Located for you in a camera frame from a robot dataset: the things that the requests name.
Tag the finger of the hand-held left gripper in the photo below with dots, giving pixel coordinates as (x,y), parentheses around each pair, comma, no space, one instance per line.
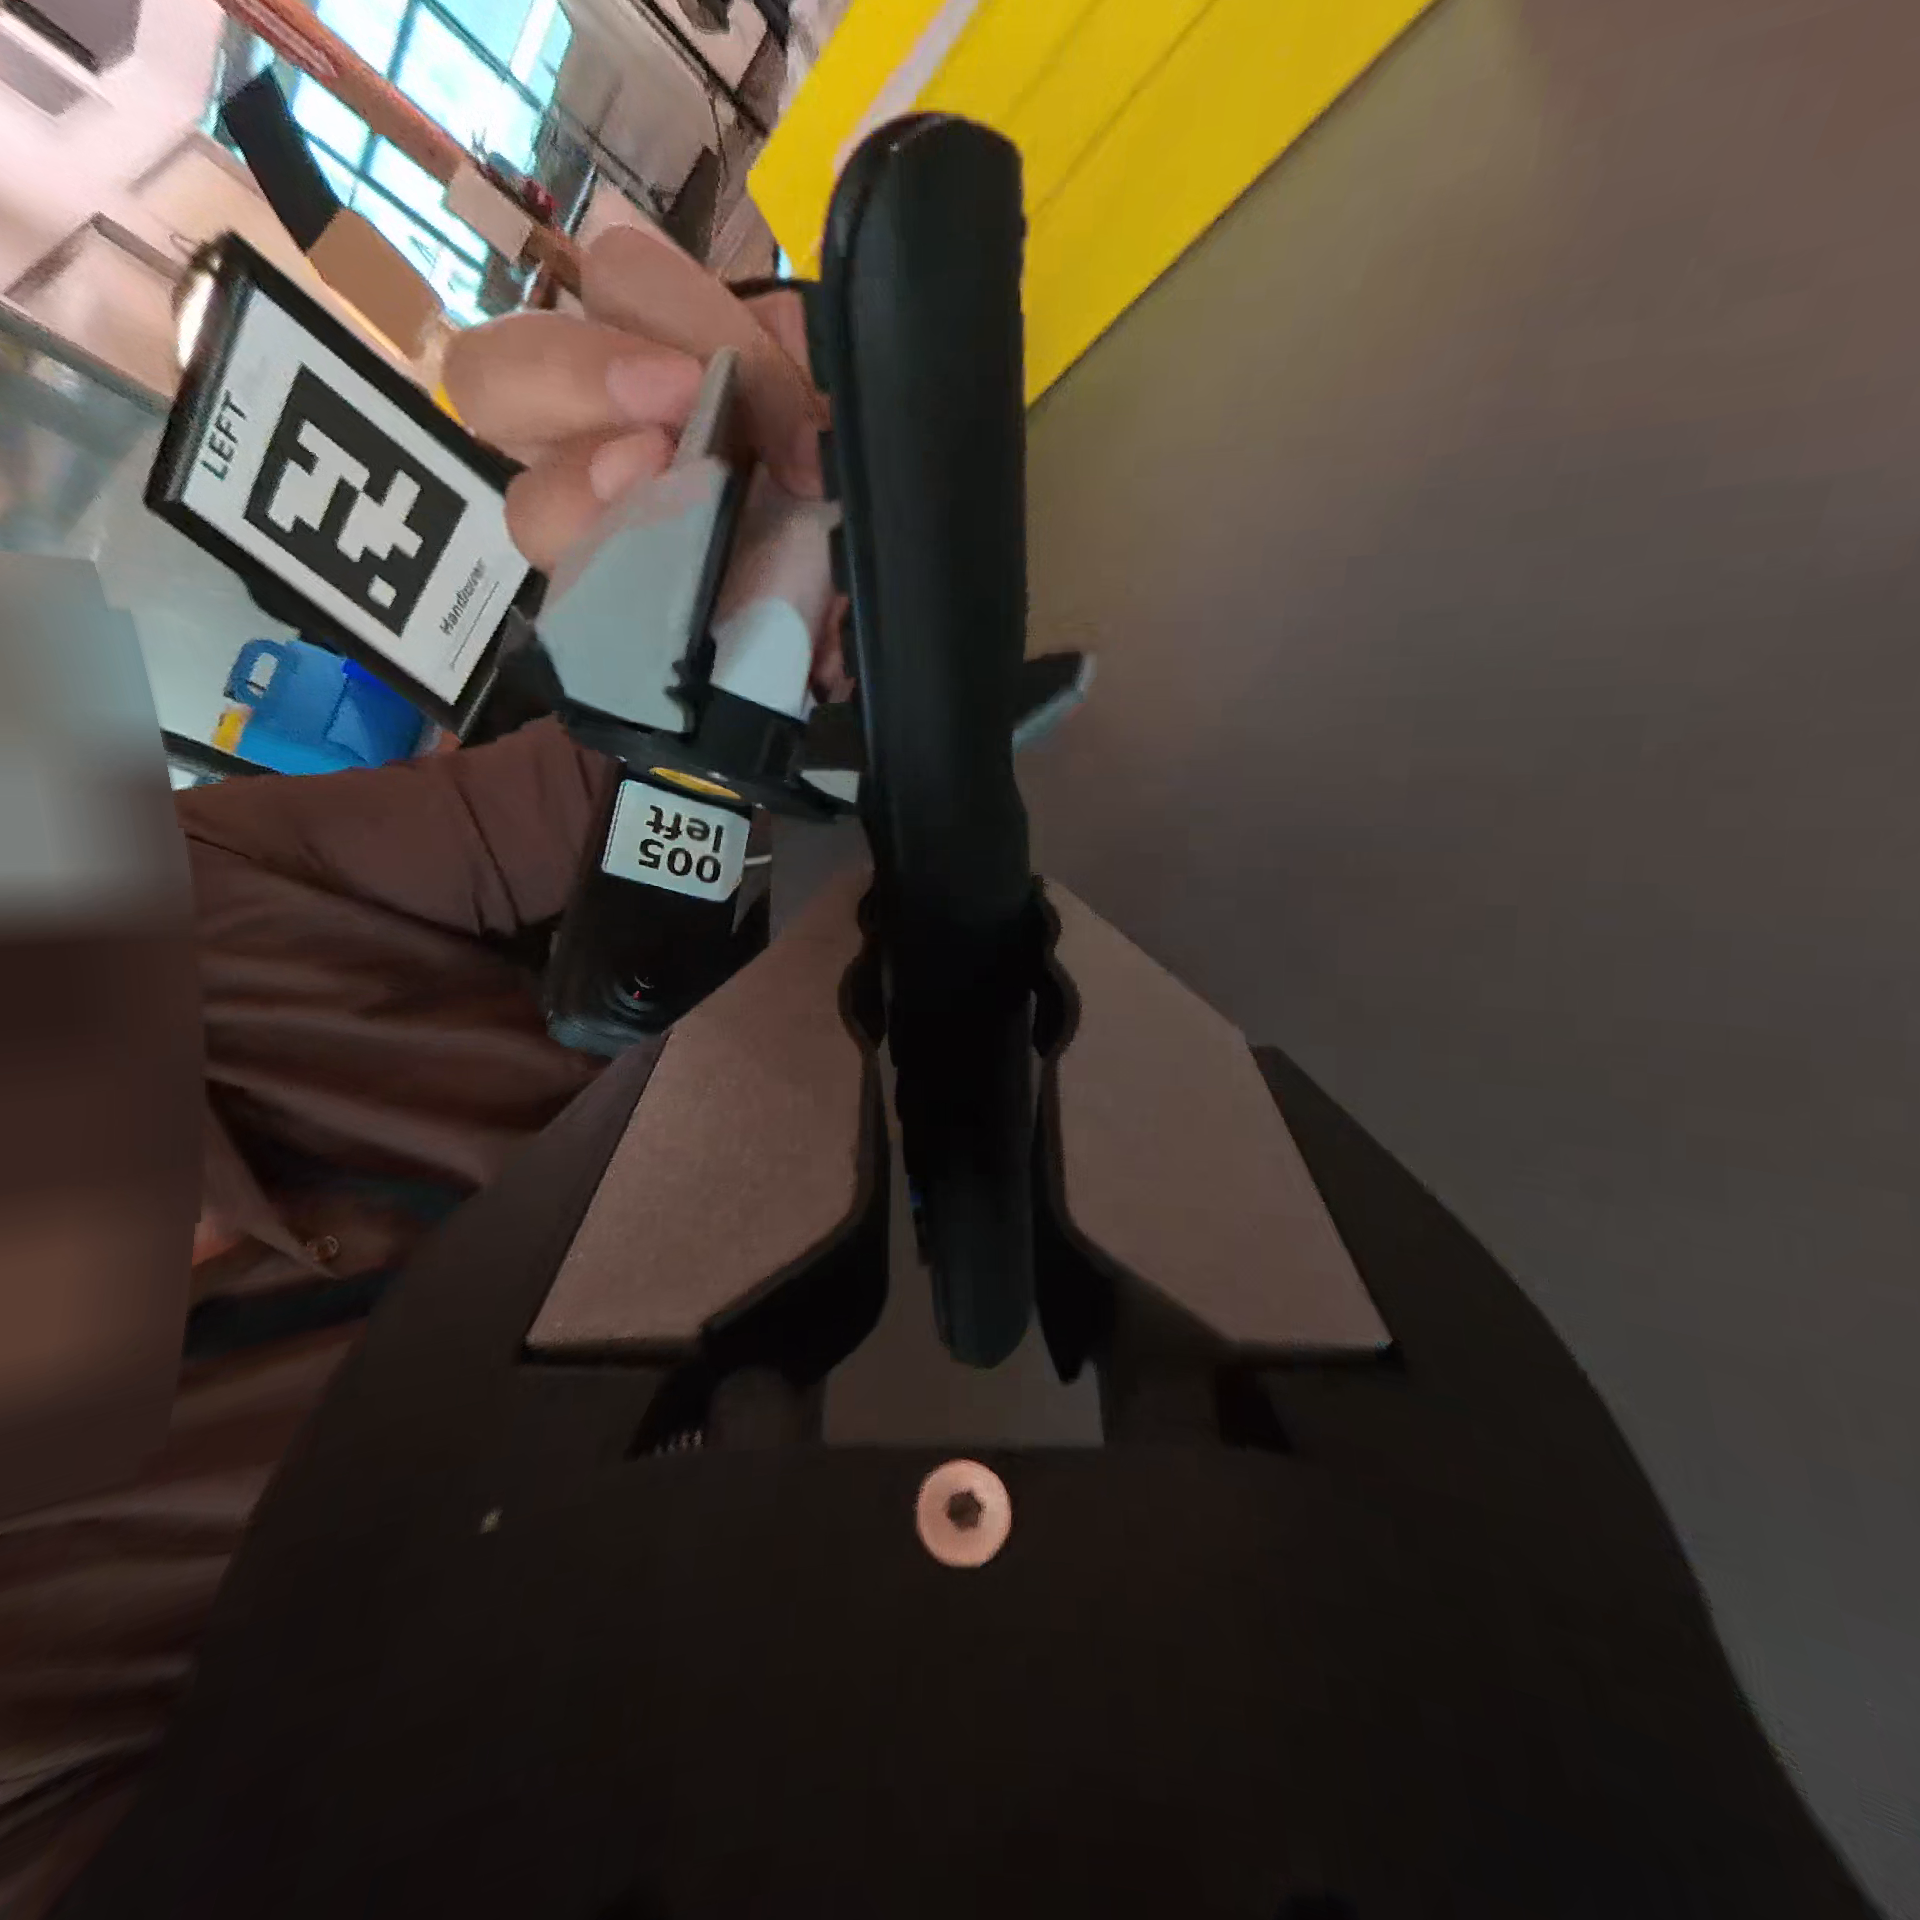
(1060,692)
(835,787)

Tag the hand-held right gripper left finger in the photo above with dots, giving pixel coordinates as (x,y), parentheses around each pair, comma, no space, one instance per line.
(704,1199)

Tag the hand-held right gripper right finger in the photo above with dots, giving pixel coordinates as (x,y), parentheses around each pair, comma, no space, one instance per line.
(1200,1199)

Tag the person's left hand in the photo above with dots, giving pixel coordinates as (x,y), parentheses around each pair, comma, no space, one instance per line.
(600,390)

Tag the blue plastic container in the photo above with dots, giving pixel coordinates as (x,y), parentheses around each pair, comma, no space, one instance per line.
(325,712)

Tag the yellow box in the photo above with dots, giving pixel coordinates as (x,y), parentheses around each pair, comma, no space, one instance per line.
(1081,181)

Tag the large paned window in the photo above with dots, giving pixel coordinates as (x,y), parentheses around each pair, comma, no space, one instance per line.
(451,88)

